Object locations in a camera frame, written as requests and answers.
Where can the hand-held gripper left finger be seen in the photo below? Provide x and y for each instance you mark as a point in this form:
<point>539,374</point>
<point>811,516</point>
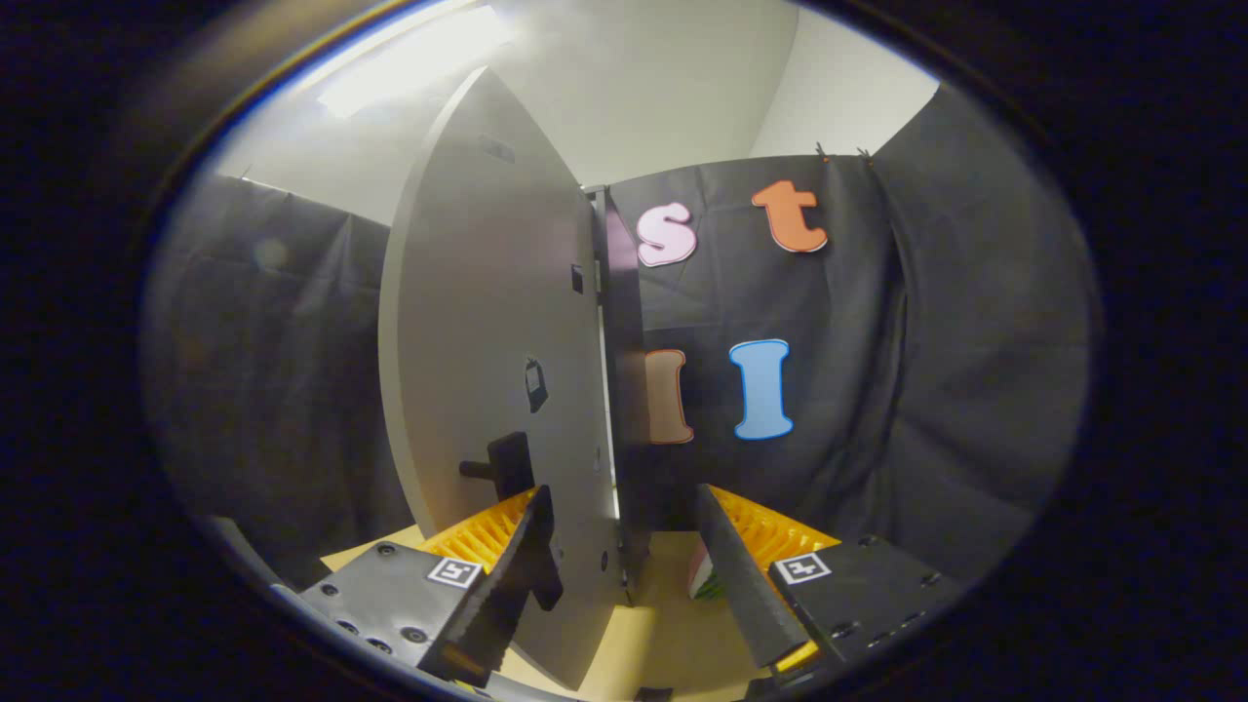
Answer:
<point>507,595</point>

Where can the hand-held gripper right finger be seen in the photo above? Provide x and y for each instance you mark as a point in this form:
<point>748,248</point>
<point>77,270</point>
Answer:
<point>751,585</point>

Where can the grey shoe cabinet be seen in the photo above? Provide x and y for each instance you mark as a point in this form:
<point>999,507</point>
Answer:
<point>624,341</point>

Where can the white shoe cabinet door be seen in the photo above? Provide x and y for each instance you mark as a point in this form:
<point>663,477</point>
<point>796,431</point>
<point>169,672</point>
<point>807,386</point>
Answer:
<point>487,292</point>

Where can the red and green toy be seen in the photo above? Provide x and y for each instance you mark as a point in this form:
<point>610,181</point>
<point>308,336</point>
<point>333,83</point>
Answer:
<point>704,575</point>

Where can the black backdrop cloth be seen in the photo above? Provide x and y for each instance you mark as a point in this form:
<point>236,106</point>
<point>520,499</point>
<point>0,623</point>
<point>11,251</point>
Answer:
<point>955,390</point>

